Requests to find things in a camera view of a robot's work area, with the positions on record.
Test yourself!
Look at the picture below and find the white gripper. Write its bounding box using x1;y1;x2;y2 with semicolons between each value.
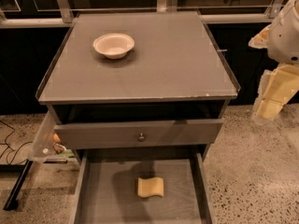
249;25;299;124

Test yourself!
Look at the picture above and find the yellow sponge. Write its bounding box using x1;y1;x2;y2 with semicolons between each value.
137;177;164;198

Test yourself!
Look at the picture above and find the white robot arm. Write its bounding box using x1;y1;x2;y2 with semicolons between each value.
249;0;299;125

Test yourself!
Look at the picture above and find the grey closed top drawer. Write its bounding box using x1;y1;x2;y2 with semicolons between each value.
54;119;223;149

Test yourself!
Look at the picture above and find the grey drawer cabinet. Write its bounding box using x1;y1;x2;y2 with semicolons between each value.
35;10;242;224

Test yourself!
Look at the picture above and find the round metal drawer knob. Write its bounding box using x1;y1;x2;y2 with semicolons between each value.
137;133;146;142

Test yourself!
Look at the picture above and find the open grey middle drawer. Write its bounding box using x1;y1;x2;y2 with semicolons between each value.
68;154;217;224

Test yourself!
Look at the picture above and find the white paper bowl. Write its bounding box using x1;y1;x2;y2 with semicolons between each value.
93;34;135;60

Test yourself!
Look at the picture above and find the clear plastic side bin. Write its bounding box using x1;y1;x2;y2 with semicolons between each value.
29;113;74;163

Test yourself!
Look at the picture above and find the black metal floor bar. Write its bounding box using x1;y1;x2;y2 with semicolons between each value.
2;160;33;211

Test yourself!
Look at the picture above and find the metal window frame rail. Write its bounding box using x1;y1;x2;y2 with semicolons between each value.
0;0;288;29

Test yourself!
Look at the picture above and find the black floor cable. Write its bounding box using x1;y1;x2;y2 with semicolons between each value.
0;119;34;166

